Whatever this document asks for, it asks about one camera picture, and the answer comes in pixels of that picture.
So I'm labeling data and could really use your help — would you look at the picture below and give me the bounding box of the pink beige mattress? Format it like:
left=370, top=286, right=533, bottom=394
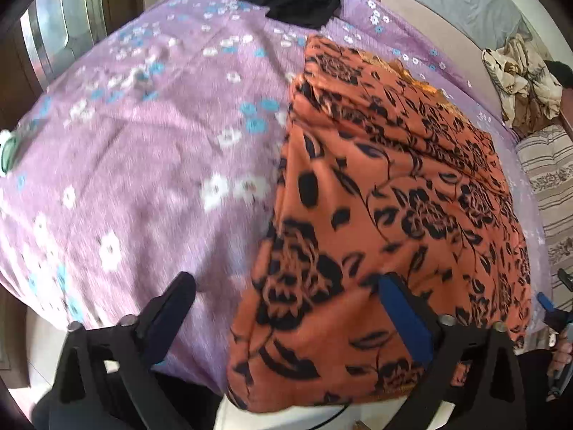
left=348, top=0, right=522, bottom=137

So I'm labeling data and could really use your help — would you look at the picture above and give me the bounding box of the striped patterned cushion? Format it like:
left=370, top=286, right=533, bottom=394
left=516, top=124, right=573, bottom=287

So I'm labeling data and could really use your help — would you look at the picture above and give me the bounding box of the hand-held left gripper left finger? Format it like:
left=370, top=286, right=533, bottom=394
left=48, top=271, right=198, bottom=430

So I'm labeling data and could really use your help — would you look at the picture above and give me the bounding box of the beige brown crumpled cloth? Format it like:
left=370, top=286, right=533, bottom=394
left=482, top=33, right=563, bottom=128

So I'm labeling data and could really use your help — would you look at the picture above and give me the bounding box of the orange black floral garment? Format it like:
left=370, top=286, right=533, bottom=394
left=226, top=33, right=533, bottom=413

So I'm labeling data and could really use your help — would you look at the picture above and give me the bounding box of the dark cloth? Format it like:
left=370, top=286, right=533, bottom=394
left=547, top=59, right=573, bottom=88

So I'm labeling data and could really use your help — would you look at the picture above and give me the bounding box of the purple floral bedsheet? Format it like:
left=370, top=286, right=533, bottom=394
left=0, top=0, right=549, bottom=395

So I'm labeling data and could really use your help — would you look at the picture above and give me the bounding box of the wooden door with glass panel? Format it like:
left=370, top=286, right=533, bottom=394
left=20, top=0, right=110, bottom=95

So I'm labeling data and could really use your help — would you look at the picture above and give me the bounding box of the green white small cloth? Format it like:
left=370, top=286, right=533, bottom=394
left=0, top=129, right=22, bottom=176

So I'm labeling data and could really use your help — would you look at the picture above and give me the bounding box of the person's right hand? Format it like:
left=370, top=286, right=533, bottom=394
left=556, top=337, right=573, bottom=370

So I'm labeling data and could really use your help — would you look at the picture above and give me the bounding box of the grey sheet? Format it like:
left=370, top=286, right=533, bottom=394
left=394, top=0, right=553, bottom=61

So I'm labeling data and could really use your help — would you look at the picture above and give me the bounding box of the black cable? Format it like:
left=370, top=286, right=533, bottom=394
left=304, top=404, right=355, bottom=430

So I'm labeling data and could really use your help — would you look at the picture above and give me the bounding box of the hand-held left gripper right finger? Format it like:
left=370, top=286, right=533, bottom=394
left=378, top=273, right=538, bottom=430

